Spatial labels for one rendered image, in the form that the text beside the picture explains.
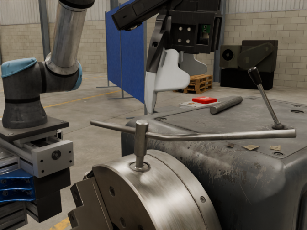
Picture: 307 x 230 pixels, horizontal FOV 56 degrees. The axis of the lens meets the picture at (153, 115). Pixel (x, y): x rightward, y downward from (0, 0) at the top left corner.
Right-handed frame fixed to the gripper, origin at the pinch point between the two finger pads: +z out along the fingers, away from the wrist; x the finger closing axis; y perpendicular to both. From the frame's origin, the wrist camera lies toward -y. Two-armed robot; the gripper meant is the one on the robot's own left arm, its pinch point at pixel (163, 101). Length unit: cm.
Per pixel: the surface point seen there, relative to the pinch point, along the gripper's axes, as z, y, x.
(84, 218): 22.1, -11.1, -6.2
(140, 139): 6.9, -3.2, -1.1
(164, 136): 5.8, 0.8, -0.5
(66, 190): 157, -148, 161
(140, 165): 12.1, -3.1, -0.6
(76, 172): 160, -163, 199
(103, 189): 18.4, -10.1, -1.5
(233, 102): 10.6, 7.4, 46.5
